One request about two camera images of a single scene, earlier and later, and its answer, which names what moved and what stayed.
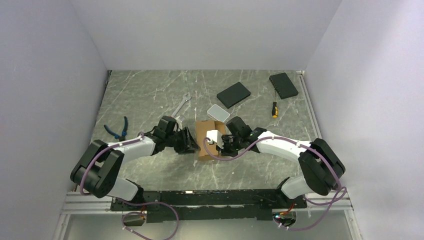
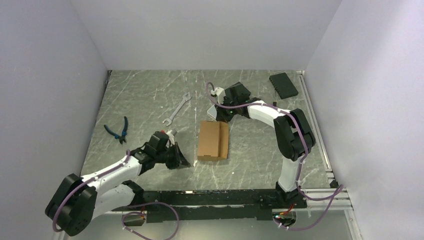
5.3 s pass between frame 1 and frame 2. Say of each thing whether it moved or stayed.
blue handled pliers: stayed
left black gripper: moved
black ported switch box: stayed
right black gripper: moved
